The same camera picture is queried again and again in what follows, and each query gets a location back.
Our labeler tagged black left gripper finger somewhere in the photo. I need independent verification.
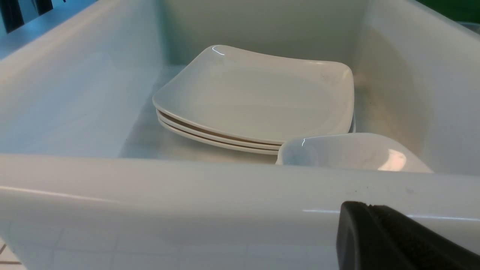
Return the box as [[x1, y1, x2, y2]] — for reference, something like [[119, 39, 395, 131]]
[[336, 201, 480, 270]]

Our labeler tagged top stacked white plate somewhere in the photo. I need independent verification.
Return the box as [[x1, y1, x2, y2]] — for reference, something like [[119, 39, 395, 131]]
[[152, 45, 354, 144]]

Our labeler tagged top white bowl in tub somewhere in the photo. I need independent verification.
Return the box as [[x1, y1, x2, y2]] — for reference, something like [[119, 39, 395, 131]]
[[276, 133, 432, 173]]

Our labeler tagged stack of white plates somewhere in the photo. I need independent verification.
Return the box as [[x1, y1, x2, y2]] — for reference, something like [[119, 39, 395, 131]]
[[156, 109, 346, 155]]

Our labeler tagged large white plastic tub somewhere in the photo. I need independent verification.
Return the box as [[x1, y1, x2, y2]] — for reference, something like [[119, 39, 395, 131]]
[[1, 0, 479, 270]]

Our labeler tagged checked white tablecloth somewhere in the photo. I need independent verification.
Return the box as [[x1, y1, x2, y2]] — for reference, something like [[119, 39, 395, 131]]
[[0, 238, 26, 270]]

